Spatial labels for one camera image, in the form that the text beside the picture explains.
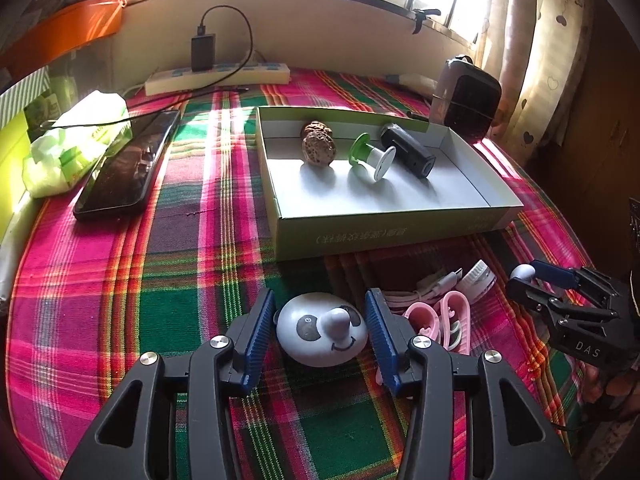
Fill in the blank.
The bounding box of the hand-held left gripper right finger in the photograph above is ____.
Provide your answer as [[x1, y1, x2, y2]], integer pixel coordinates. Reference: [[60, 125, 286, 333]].
[[364, 287, 583, 480]]

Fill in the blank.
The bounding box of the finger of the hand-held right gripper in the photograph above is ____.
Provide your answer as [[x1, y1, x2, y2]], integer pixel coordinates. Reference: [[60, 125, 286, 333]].
[[505, 277, 616, 324], [530, 259, 623, 307]]

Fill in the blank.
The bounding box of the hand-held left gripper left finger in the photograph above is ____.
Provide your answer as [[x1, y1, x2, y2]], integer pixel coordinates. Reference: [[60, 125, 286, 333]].
[[60, 287, 277, 480]]

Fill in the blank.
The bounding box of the pink plastic clip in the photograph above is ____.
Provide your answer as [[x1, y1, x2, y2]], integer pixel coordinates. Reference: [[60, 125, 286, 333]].
[[435, 290, 471, 353], [402, 302, 446, 343]]

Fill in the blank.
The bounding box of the white round cap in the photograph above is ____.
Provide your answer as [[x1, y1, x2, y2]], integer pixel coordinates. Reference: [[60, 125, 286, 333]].
[[460, 259, 496, 303]]

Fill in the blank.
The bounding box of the white panda face knob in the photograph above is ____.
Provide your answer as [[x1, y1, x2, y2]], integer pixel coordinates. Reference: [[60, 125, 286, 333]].
[[276, 294, 370, 367]]

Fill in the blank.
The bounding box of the white USB cable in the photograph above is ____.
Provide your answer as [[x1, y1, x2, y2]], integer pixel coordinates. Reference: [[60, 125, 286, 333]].
[[392, 267, 463, 311]]

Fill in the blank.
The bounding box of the green cardboard box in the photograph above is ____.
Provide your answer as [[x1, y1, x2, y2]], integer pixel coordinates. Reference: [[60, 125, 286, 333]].
[[256, 106, 525, 262]]

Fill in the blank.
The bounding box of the black handheld device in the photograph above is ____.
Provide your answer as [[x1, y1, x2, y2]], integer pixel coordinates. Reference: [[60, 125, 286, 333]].
[[378, 124, 437, 179]]

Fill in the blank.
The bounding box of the green and white spool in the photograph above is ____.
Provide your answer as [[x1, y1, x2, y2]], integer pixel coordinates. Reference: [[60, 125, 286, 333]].
[[348, 133, 397, 181]]

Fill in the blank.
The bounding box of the large brown walnut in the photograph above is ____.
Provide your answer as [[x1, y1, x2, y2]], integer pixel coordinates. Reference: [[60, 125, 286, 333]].
[[301, 130, 335, 167]]

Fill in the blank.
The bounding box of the pink green plaid tablecloth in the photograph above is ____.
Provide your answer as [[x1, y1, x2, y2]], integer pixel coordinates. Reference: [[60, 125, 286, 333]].
[[7, 67, 616, 480]]

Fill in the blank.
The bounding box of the brown wooden cabinet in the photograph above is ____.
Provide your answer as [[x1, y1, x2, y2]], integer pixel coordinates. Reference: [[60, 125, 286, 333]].
[[530, 10, 640, 261]]

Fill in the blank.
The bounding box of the grey space heater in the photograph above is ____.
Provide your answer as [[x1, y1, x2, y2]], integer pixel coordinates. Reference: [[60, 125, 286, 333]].
[[430, 55, 502, 142]]

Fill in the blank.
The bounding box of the black smartphone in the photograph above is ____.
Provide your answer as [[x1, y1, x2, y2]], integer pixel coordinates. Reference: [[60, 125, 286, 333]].
[[73, 108, 181, 221]]

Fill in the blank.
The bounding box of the patterned curtain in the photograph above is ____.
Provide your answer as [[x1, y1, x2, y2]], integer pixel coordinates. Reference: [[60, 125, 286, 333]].
[[475, 0, 601, 161]]

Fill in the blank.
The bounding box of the white power strip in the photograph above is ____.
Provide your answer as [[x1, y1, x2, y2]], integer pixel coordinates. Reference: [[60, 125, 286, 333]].
[[145, 62, 291, 96]]

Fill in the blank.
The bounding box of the green white tissue pack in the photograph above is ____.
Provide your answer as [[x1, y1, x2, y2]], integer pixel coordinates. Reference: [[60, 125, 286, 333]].
[[22, 89, 135, 198]]

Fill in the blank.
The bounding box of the black charger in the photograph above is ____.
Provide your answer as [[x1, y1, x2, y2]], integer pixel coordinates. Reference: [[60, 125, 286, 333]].
[[191, 34, 217, 72]]

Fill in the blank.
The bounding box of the black window latch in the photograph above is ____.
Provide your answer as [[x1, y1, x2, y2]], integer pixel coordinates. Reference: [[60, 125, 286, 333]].
[[412, 8, 442, 35]]

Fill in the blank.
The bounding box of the yellow-green box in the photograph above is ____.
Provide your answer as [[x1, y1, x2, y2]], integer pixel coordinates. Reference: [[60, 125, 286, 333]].
[[0, 110, 31, 256]]

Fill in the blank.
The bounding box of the glass tank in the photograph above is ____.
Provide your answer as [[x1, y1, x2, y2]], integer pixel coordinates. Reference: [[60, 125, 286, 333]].
[[47, 40, 113, 111]]

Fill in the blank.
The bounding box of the black charger cable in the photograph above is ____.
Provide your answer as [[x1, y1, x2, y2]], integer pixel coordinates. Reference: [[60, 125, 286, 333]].
[[50, 6, 253, 128]]

